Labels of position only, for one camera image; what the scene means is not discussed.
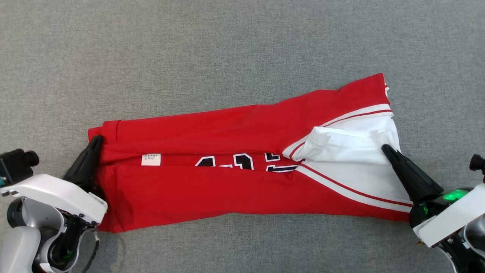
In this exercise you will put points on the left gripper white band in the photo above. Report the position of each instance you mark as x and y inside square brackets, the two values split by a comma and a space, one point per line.
[57, 191]

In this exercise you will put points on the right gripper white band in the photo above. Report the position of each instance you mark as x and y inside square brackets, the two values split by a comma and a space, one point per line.
[451, 218]

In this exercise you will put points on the red T-shirt white sleeves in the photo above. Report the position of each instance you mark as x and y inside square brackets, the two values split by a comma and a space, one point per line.
[212, 189]

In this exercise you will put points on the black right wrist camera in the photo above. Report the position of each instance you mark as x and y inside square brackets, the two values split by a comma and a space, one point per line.
[478, 165]

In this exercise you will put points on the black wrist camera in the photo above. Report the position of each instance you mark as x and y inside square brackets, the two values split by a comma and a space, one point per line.
[478, 165]
[17, 165]

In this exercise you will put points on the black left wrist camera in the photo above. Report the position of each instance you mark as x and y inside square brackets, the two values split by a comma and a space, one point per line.
[17, 165]

